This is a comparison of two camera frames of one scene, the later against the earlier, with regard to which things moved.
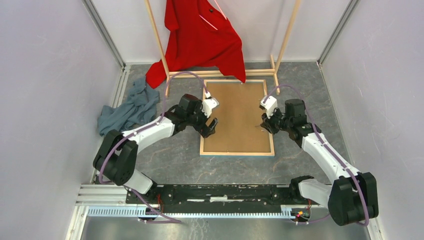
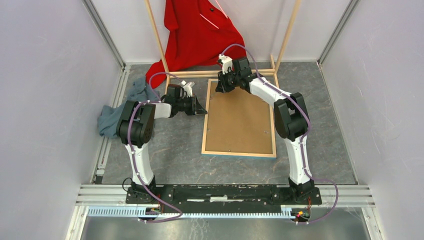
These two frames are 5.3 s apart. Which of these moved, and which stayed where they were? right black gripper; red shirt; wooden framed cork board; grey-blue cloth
Moved: right black gripper
Stayed: red shirt; wooden framed cork board; grey-blue cloth
